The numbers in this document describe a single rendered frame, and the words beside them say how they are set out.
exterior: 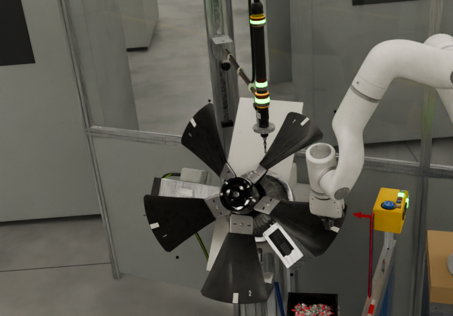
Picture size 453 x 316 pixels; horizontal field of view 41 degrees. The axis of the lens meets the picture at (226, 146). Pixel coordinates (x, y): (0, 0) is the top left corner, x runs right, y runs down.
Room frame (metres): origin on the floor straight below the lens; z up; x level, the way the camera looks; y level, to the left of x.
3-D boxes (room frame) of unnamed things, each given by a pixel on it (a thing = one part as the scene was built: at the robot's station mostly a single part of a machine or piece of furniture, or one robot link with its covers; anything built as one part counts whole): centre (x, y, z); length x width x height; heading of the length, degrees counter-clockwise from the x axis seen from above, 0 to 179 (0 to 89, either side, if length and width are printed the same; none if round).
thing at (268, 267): (1.75, -0.10, 0.91); 0.12 x 0.08 x 0.12; 155
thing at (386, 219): (1.84, -0.58, 1.02); 0.16 x 0.10 x 0.11; 155
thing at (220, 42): (2.35, -0.02, 1.54); 0.10 x 0.07 x 0.08; 10
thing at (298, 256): (1.74, -0.18, 0.98); 0.20 x 0.16 x 0.20; 155
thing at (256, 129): (1.74, -0.12, 1.50); 0.09 x 0.07 x 0.10; 10
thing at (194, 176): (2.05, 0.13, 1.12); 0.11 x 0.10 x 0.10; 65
